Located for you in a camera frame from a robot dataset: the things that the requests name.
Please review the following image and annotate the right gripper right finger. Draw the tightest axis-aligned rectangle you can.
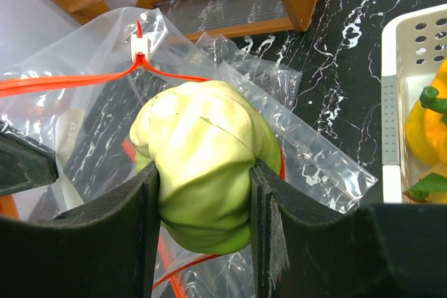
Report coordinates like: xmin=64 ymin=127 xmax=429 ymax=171
xmin=250 ymin=161 xmax=446 ymax=297

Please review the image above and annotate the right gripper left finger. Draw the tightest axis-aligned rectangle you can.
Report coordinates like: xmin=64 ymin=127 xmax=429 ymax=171
xmin=1 ymin=164 xmax=160 ymax=297

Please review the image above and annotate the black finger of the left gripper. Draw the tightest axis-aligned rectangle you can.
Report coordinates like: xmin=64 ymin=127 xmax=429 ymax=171
xmin=1 ymin=121 xmax=59 ymax=196

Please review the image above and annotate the clear red zip bag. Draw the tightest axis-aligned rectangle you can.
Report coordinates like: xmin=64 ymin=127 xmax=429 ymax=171
xmin=1 ymin=8 xmax=255 ymax=297

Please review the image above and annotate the yellow bell pepper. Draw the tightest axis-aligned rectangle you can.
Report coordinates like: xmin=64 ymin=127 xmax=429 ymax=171
xmin=405 ymin=62 xmax=446 ymax=165

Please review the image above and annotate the light green cabbage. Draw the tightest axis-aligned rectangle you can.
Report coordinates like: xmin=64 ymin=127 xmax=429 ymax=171
xmin=129 ymin=80 xmax=282 ymax=255

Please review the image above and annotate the orange fruit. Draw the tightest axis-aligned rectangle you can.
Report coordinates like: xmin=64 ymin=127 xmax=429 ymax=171
xmin=403 ymin=163 xmax=446 ymax=204

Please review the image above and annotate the white plastic basket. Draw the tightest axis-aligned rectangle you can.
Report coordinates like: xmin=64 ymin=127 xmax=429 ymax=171
xmin=381 ymin=4 xmax=446 ymax=203

